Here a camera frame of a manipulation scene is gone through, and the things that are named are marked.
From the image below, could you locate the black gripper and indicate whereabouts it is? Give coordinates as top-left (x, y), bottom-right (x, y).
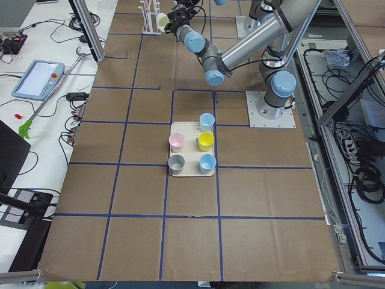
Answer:
top-left (164, 9), bottom-right (189, 34)
top-left (177, 0), bottom-right (201, 9)

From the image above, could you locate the pale green plastic cup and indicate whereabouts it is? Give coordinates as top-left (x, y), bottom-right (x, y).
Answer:
top-left (156, 13), bottom-right (170, 33)

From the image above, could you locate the light blue plastic cup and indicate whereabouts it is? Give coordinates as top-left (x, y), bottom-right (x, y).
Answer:
top-left (199, 154), bottom-right (217, 174)

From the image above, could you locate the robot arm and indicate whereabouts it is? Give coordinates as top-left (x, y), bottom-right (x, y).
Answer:
top-left (198, 1), bottom-right (251, 26)
top-left (156, 0), bottom-right (320, 120)

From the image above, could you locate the light blue cup at edge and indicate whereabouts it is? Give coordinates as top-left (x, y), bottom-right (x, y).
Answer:
top-left (199, 113), bottom-right (215, 132)

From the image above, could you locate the pink plastic cup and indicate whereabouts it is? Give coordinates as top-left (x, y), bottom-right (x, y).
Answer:
top-left (168, 132), bottom-right (185, 152)

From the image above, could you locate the yellow plastic cup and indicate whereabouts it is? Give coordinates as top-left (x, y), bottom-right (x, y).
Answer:
top-left (197, 132), bottom-right (215, 152)

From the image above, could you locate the grey plastic cup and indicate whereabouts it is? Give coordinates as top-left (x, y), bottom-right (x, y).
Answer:
top-left (168, 154), bottom-right (185, 175)

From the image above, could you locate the black power adapter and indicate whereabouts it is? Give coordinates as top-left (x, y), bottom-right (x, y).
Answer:
top-left (66, 92), bottom-right (89, 102)

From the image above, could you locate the cream plastic tray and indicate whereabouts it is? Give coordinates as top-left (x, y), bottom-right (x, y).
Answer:
top-left (170, 122), bottom-right (215, 177)

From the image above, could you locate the teach pendant tablet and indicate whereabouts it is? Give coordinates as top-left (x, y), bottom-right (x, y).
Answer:
top-left (11, 60), bottom-right (64, 101)

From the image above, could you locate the reacher grabber tool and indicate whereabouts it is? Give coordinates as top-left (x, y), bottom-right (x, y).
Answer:
top-left (19, 52), bottom-right (87, 139)

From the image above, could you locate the black monitor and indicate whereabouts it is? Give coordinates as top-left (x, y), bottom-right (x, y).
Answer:
top-left (0, 121), bottom-right (31, 194)

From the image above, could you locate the white wire cup rack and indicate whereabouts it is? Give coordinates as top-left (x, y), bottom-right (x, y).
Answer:
top-left (138, 0), bottom-right (162, 35)

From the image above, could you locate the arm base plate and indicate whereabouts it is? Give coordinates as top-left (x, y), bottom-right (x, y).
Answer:
top-left (236, 16), bottom-right (268, 39)
top-left (245, 91), bottom-right (296, 129)

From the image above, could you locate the aluminium frame post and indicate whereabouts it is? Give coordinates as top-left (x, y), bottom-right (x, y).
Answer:
top-left (69, 0), bottom-right (105, 63)

